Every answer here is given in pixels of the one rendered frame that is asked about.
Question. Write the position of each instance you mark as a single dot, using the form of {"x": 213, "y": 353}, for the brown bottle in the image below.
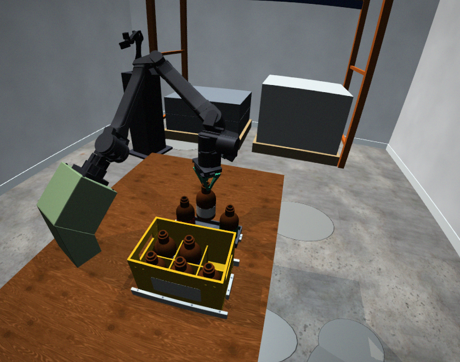
{"x": 165, "y": 246}
{"x": 180, "y": 265}
{"x": 209, "y": 271}
{"x": 205, "y": 204}
{"x": 191, "y": 250}
{"x": 152, "y": 258}
{"x": 229, "y": 220}
{"x": 185, "y": 211}

